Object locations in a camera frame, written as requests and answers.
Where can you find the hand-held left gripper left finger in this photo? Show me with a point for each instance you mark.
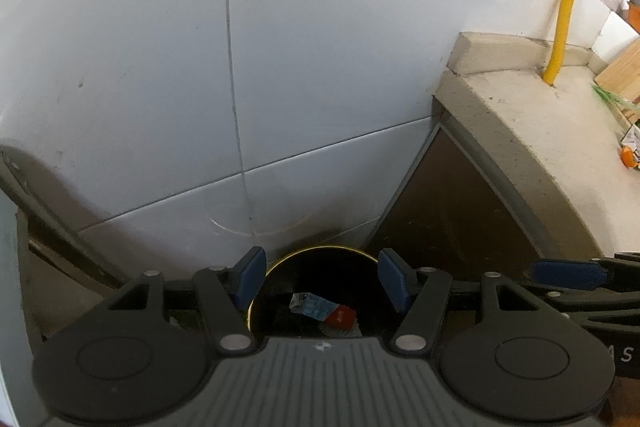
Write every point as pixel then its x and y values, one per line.
pixel 250 277

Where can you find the brown cabinet door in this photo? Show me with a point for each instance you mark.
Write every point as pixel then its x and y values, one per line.
pixel 450 207

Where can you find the red and blue carton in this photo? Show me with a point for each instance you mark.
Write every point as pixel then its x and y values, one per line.
pixel 340 317

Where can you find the orange pot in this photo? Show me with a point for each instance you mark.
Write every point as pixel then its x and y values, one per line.
pixel 634 14

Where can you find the orange peel piece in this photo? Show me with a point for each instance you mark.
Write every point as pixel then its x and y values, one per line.
pixel 628 157

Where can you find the wooden knife block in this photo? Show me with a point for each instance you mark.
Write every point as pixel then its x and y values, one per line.
pixel 622 74

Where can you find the grey door frame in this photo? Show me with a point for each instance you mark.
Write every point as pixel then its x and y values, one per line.
pixel 30 187

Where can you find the green plastic packet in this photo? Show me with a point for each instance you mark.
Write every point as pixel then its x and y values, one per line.
pixel 617 99

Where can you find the black yellow-rimmed trash bin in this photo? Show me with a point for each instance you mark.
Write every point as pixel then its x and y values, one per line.
pixel 320 272

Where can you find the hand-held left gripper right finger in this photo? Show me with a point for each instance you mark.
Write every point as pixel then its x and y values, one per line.
pixel 392 277

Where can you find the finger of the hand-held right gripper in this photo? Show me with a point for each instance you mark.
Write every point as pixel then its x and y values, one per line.
pixel 590 302
pixel 570 273

